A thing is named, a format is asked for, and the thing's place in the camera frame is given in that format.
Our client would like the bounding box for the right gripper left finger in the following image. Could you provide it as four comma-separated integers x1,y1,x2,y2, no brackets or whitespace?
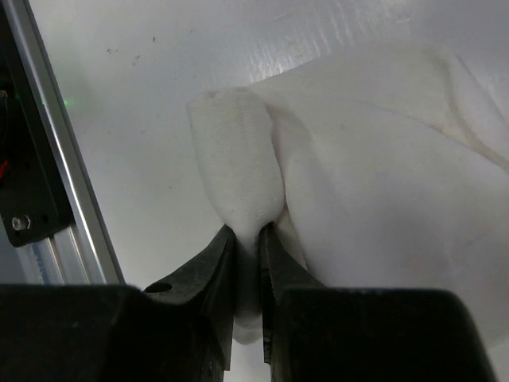
1,227,235,381

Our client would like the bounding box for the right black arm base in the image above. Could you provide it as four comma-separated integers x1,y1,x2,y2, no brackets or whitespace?
1,10,72,248

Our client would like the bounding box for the aluminium frame rail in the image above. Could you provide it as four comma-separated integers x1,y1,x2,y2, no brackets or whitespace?
2,1,124,284

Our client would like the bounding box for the white sock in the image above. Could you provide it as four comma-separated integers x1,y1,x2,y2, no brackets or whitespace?
187,45,508,344

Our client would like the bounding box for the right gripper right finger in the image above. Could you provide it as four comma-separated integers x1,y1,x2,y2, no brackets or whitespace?
258,225,495,381

